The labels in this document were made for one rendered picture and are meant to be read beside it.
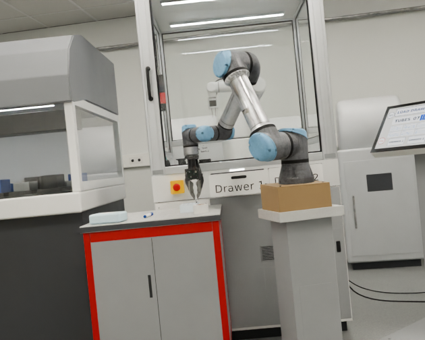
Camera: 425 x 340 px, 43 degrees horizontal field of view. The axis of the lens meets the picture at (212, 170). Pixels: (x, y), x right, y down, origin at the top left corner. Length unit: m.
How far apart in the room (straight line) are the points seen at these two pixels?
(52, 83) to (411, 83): 4.40
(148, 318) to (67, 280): 0.63
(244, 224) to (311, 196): 0.83
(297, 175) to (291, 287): 0.45
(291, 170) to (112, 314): 1.00
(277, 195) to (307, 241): 0.23
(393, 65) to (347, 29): 0.64
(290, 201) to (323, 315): 0.49
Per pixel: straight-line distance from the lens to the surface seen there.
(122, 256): 2.45
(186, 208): 2.59
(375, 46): 6.38
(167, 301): 2.46
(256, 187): 2.62
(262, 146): 2.16
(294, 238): 2.23
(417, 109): 2.96
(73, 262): 2.93
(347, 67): 6.30
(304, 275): 2.27
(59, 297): 2.99
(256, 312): 3.07
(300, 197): 2.20
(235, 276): 3.02
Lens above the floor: 0.97
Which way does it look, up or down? level
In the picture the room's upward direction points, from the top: 5 degrees counter-clockwise
